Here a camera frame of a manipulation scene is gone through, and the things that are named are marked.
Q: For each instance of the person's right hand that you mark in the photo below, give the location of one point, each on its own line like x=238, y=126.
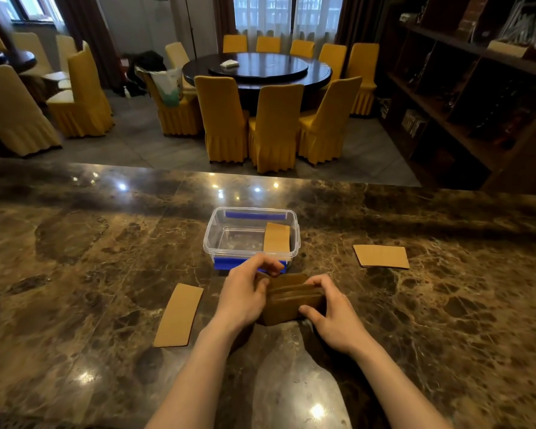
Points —
x=339, y=321

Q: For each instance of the person's left hand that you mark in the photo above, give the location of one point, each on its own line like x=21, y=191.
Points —
x=236, y=299

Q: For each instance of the person's left thumb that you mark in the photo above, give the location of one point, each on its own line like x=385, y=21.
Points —
x=262, y=288

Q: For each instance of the person's right thumb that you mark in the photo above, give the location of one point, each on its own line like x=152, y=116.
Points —
x=309, y=313

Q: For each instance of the person's right forearm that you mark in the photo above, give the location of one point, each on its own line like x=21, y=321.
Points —
x=397, y=393

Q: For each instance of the person's left forearm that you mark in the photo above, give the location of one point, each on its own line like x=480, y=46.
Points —
x=196, y=379

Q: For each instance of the clear plastic container blue clips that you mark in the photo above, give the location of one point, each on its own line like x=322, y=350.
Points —
x=236, y=239

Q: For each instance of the group of yellow covered chairs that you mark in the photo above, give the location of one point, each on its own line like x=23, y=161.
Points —
x=272, y=120

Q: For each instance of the large round dark dining table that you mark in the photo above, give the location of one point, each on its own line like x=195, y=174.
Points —
x=259, y=78

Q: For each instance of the row of books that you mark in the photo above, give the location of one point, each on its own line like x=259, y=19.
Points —
x=413, y=122

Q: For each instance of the dark round turntable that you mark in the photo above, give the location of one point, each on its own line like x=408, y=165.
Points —
x=259, y=66

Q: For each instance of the white and green bag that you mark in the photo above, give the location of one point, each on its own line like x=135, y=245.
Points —
x=167, y=87

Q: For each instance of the white napkin box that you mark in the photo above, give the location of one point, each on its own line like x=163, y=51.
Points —
x=229, y=63

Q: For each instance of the black bag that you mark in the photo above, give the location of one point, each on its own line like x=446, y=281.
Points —
x=146, y=62

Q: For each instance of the dark wooden shelf unit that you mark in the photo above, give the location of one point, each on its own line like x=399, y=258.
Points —
x=473, y=107

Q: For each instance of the thin dark lamp pole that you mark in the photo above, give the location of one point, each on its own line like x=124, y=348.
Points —
x=190, y=26

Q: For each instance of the sheer white curtain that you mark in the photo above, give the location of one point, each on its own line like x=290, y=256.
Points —
x=290, y=17

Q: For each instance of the dark brown curtain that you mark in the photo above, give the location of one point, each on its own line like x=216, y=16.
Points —
x=224, y=17
x=87, y=31
x=357, y=22

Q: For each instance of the small round dark table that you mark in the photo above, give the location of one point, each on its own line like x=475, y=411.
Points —
x=9, y=60

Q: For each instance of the box of clear plastic items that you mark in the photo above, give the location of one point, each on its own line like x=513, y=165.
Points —
x=518, y=33

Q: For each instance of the window with dark frame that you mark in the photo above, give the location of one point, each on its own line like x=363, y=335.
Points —
x=27, y=7

